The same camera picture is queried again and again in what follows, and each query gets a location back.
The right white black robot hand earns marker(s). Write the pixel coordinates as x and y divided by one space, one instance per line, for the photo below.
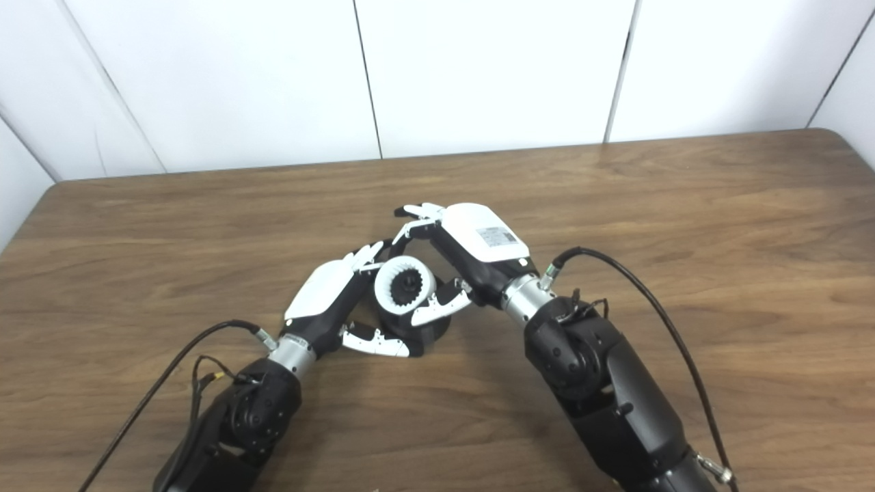
482 236

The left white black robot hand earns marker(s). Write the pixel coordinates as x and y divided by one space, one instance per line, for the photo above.
325 290

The round black plastic part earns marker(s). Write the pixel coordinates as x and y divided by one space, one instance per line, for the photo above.
427 335

